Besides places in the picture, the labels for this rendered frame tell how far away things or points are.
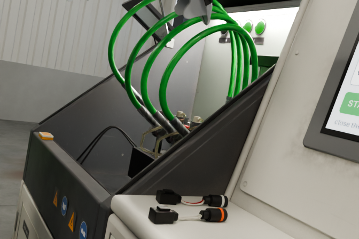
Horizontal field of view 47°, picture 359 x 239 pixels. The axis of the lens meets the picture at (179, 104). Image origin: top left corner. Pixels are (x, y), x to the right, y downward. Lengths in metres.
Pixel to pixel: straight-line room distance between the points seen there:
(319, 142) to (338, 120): 0.04
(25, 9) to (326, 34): 7.09
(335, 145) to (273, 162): 0.12
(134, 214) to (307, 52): 0.41
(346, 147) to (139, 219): 0.31
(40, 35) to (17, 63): 0.63
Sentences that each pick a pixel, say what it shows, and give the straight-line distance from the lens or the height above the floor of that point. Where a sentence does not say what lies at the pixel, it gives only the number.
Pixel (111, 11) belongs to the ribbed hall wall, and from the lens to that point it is 8.21.
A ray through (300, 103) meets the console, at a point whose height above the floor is 1.17.
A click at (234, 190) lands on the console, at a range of 0.77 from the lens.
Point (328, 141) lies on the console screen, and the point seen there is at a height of 1.13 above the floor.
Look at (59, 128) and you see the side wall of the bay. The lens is 1.32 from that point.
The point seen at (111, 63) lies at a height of 1.19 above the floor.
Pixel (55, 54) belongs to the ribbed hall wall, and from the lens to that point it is 7.79.
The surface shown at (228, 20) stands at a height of 1.33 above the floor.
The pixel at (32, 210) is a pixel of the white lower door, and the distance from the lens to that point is 1.19.
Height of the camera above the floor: 1.17
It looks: 3 degrees down
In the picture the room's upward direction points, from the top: 11 degrees clockwise
